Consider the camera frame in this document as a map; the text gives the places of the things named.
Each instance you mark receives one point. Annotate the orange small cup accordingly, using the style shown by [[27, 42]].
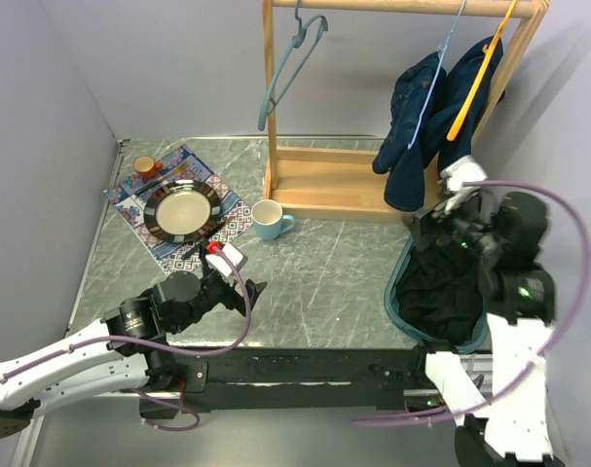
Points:
[[147, 167]]

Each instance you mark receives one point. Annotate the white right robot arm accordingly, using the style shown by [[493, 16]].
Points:
[[519, 302]]

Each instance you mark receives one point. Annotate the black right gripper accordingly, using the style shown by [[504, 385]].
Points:
[[423, 219]]

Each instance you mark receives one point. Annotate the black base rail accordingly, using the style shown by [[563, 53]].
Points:
[[247, 378]]

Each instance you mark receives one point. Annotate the light blue mug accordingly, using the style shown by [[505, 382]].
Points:
[[269, 220]]

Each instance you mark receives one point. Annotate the yellow plastic hanger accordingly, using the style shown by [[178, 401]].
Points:
[[488, 51]]

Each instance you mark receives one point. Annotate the light blue wire hanger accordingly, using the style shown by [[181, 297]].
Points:
[[440, 55]]

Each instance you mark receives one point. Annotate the blue patterned placemat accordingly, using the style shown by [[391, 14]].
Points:
[[167, 255]]

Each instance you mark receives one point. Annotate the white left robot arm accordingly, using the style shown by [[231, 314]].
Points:
[[123, 350]]

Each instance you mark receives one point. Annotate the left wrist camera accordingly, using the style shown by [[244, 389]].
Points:
[[224, 258]]

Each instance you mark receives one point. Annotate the black garment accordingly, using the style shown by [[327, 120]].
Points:
[[437, 293]]

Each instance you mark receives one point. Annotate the dark handled knife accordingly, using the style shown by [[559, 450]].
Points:
[[206, 237]]

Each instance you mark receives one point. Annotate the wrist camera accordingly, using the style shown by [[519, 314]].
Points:
[[459, 181], [224, 258]]

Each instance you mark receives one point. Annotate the striped rim dinner plate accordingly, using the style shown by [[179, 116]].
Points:
[[182, 211]]

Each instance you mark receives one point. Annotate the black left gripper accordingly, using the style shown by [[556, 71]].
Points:
[[233, 298]]

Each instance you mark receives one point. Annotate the green handled fork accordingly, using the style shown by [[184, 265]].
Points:
[[161, 180]]

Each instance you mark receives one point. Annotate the teal plastic basket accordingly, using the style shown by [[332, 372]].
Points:
[[480, 331]]

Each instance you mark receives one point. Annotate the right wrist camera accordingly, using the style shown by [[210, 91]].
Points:
[[459, 181]]

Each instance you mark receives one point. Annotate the wooden clothes rack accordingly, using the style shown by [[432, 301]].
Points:
[[338, 184]]

